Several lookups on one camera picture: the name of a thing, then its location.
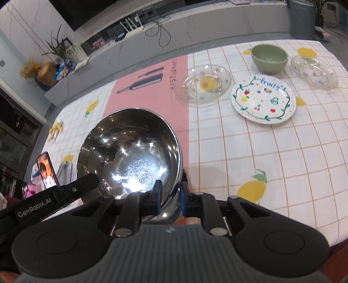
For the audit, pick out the pink flower ornament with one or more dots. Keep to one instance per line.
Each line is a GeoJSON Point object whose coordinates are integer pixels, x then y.
{"type": "Point", "coordinates": [98, 44]}

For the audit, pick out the stainless steel bowl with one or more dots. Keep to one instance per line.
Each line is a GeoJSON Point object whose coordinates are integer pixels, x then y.
{"type": "Point", "coordinates": [130, 152]}

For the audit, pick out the pink patterned bag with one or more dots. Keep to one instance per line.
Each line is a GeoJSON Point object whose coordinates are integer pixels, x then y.
{"type": "Point", "coordinates": [323, 33]}

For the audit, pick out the golden vase with dried flowers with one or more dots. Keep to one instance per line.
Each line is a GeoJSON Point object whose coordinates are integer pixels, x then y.
{"type": "Point", "coordinates": [45, 73]}

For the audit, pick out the smartphone with lit screen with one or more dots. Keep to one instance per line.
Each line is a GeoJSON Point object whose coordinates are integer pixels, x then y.
{"type": "Point", "coordinates": [47, 171]}

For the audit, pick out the black television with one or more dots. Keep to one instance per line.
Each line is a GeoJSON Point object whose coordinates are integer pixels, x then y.
{"type": "Point", "coordinates": [95, 11]}

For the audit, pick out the floral clear glass plate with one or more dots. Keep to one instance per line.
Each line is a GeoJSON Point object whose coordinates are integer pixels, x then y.
{"type": "Point", "coordinates": [202, 84]}
{"type": "Point", "coordinates": [315, 73]}

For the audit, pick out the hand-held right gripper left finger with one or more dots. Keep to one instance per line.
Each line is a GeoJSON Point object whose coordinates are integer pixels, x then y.
{"type": "Point", "coordinates": [157, 200]}

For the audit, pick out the white checkered lemon tablecloth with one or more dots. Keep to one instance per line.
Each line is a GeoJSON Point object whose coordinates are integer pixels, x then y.
{"type": "Point", "coordinates": [272, 152]}

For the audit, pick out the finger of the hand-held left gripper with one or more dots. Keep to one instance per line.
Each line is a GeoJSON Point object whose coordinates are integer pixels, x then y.
{"type": "Point", "coordinates": [78, 186]}

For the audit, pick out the green plant in white vase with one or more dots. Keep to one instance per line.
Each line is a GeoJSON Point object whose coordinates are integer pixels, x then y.
{"type": "Point", "coordinates": [73, 53]}

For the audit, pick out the potted plant in black pot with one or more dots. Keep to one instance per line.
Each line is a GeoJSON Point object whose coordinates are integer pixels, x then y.
{"type": "Point", "coordinates": [320, 20]}

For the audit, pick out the blue packet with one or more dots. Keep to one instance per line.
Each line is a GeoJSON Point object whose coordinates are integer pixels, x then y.
{"type": "Point", "coordinates": [64, 69]}

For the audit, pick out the pink printed mat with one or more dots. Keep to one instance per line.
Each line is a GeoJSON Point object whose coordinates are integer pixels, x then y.
{"type": "Point", "coordinates": [152, 95]}

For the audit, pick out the green ceramic bowl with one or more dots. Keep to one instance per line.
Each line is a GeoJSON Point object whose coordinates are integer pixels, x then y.
{"type": "Point", "coordinates": [269, 66]}

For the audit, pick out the marble tv bench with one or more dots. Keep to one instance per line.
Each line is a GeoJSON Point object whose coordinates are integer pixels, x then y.
{"type": "Point", "coordinates": [190, 24]}

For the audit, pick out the white fruit-print plate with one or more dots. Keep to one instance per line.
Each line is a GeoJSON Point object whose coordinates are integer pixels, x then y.
{"type": "Point", "coordinates": [261, 100]}

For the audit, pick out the grey trash bin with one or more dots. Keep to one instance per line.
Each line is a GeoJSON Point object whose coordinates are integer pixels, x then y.
{"type": "Point", "coordinates": [301, 19]}

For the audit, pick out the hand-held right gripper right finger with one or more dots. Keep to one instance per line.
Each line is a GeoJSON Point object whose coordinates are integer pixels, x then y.
{"type": "Point", "coordinates": [186, 202]}

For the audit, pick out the dark glass cabinet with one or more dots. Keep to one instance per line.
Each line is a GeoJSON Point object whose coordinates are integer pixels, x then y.
{"type": "Point", "coordinates": [13, 130]}

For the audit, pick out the white router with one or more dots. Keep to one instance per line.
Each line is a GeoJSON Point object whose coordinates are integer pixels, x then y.
{"type": "Point", "coordinates": [132, 27]}

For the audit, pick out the pink toy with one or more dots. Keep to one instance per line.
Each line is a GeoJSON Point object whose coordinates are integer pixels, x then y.
{"type": "Point", "coordinates": [31, 190]}

